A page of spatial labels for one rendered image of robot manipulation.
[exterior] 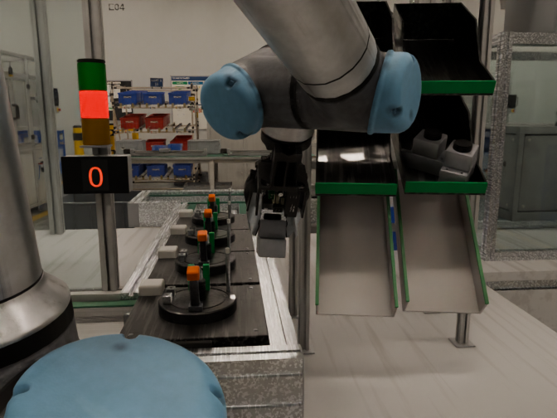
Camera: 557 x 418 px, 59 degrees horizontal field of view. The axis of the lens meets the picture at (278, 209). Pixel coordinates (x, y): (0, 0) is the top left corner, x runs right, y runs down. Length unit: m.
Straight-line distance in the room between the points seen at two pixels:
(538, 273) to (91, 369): 1.48
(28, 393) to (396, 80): 0.35
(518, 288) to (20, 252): 1.48
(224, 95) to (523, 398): 0.70
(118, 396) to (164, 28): 11.48
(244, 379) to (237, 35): 10.90
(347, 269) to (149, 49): 10.99
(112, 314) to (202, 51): 10.63
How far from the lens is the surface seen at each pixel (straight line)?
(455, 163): 0.86
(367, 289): 0.87
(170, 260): 1.22
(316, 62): 0.40
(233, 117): 0.52
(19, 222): 0.35
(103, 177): 0.98
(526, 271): 1.65
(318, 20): 0.37
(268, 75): 0.51
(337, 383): 0.91
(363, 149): 0.94
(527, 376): 1.02
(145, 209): 2.10
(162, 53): 11.65
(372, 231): 0.92
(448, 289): 0.91
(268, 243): 0.79
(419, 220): 0.97
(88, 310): 1.06
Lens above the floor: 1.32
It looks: 11 degrees down
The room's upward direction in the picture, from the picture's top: straight up
